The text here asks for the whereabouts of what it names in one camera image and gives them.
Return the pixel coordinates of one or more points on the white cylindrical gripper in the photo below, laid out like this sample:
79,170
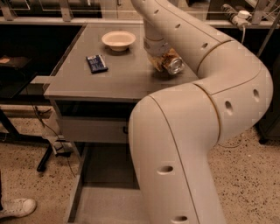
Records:
157,49

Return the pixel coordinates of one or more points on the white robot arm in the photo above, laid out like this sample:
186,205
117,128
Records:
172,130

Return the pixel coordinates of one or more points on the grey drawer cabinet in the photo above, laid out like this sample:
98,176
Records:
76,92

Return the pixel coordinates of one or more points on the closed grey upper drawer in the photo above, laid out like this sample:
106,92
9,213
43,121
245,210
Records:
94,130

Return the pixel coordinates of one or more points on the open grey lower drawer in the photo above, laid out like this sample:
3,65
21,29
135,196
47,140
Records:
106,190

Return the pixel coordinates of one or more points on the white paper bowl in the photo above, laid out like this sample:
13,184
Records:
118,40

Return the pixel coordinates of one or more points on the blue snack packet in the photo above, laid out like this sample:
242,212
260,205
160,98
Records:
96,64

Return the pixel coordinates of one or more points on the white power strip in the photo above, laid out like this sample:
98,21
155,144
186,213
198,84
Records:
238,18

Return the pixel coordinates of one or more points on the black side table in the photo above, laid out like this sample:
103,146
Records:
14,78

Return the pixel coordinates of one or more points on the white sneaker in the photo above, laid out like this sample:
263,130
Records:
17,208

